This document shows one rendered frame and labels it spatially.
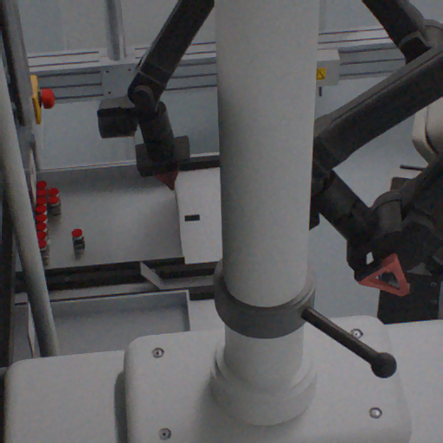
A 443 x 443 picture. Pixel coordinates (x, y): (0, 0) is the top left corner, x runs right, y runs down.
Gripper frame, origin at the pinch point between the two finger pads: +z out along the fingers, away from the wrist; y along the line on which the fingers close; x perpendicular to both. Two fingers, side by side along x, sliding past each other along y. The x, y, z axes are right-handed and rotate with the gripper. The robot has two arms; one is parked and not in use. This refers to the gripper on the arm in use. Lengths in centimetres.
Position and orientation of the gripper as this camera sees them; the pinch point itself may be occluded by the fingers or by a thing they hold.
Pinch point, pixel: (171, 185)
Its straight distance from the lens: 224.7
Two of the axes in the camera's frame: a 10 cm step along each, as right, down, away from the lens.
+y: -9.8, 1.8, 0.5
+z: 1.6, 6.8, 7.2
